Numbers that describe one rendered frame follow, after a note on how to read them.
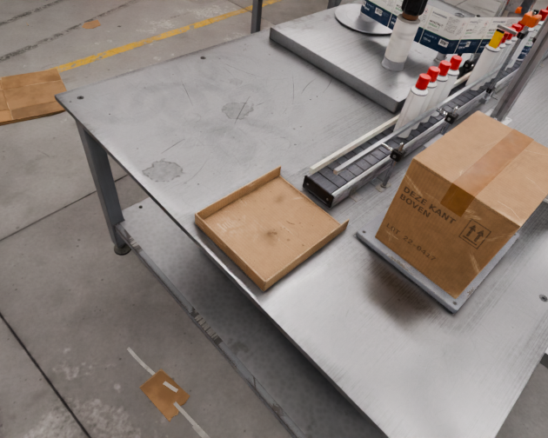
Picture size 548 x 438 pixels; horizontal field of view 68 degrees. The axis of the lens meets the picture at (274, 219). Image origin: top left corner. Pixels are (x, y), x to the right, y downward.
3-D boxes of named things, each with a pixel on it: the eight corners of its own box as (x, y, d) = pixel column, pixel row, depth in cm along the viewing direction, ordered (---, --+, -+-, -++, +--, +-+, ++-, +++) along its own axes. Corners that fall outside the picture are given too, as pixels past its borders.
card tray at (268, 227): (278, 175, 119) (280, 164, 116) (345, 228, 108) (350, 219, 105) (195, 223, 103) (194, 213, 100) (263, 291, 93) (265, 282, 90)
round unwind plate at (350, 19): (361, 2, 201) (362, -1, 200) (412, 26, 189) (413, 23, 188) (321, 14, 186) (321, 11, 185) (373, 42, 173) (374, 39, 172)
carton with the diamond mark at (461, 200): (433, 187, 120) (477, 109, 100) (508, 236, 110) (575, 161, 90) (373, 237, 105) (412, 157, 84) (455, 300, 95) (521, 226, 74)
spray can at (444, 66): (417, 113, 140) (443, 56, 125) (430, 120, 138) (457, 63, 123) (409, 118, 137) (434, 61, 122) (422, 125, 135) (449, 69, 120)
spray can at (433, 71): (407, 119, 137) (431, 62, 121) (420, 127, 135) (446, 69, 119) (398, 124, 134) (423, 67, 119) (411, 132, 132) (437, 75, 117)
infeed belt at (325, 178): (531, 44, 200) (537, 36, 197) (548, 52, 197) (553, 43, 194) (305, 186, 115) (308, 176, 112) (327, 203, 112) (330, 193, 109)
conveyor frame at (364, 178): (528, 45, 202) (533, 36, 198) (549, 55, 197) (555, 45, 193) (301, 186, 117) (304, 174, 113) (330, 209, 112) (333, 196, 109)
